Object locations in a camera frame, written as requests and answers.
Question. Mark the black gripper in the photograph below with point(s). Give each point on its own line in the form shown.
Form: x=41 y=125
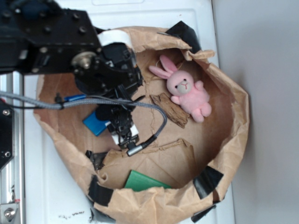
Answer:
x=113 y=75

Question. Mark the blue block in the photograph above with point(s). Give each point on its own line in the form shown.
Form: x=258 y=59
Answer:
x=95 y=125

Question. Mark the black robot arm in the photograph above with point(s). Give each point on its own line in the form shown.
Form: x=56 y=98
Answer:
x=40 y=37

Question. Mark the green block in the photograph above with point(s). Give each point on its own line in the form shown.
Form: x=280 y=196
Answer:
x=139 y=182

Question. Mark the brown wood piece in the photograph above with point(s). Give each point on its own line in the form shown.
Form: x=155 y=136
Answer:
x=173 y=111

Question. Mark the pink plush bunny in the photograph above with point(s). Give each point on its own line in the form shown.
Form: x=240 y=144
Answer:
x=191 y=96

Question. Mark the brown paper bag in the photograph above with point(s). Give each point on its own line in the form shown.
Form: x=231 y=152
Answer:
x=198 y=161

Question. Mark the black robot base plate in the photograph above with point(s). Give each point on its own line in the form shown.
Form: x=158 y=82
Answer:
x=6 y=134

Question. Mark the aluminium frame rail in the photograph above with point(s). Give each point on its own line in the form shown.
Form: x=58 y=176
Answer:
x=12 y=190

